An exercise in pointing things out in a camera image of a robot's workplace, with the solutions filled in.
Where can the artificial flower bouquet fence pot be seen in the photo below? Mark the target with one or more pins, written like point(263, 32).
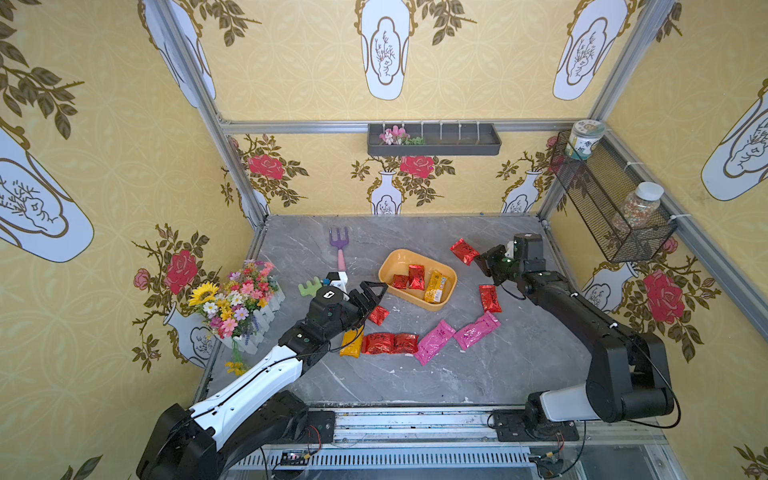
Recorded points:
point(240, 310)

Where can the small circuit board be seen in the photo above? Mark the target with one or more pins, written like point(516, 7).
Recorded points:
point(294, 458)

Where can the red tea bag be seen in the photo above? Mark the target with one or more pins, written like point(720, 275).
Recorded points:
point(489, 298)
point(416, 277)
point(464, 251)
point(378, 315)
point(378, 343)
point(405, 343)

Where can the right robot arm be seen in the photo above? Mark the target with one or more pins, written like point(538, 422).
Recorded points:
point(628, 377)

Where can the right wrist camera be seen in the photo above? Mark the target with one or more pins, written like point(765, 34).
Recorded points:
point(510, 250)

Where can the black wire wall basket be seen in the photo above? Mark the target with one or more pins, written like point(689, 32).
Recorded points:
point(598, 188)

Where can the yellow tea bag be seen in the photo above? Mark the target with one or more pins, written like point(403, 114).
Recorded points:
point(435, 288)
point(352, 343)

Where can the orange plastic storage box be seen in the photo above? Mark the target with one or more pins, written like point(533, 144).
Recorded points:
point(394, 272)

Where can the purple pink garden fork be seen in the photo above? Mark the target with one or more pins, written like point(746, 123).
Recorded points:
point(339, 239)

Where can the clear jar white lid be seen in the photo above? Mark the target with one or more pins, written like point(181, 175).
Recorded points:
point(639, 206)

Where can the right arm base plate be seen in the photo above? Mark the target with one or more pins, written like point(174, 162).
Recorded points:
point(519, 426)

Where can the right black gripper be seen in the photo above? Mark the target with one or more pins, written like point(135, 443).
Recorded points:
point(500, 265)

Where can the pink tea bag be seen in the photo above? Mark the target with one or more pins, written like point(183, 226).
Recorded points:
point(472, 333)
point(433, 342)

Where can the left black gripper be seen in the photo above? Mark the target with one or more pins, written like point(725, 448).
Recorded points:
point(355, 306)

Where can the grey wall shelf tray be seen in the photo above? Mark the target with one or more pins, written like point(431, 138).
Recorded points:
point(442, 138)

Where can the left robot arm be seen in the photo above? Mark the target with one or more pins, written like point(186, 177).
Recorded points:
point(207, 439)

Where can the white lidded tin jar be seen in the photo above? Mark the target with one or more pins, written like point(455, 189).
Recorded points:
point(584, 136)

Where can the green toy rake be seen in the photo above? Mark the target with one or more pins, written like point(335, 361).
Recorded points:
point(310, 287)

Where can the small pink flowers on shelf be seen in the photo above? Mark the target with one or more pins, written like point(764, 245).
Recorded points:
point(397, 135)

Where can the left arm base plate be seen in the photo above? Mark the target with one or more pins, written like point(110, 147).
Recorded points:
point(319, 428)

